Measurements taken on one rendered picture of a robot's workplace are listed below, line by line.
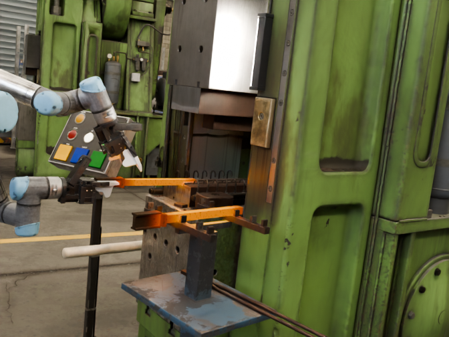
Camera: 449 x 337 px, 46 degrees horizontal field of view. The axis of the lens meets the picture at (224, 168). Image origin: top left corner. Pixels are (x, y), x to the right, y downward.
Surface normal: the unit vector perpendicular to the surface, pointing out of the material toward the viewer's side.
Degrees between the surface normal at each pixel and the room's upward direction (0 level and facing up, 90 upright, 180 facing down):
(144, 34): 79
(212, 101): 90
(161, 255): 90
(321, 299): 90
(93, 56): 90
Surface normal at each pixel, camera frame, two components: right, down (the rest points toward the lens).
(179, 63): -0.80, 0.00
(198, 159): 0.59, 0.18
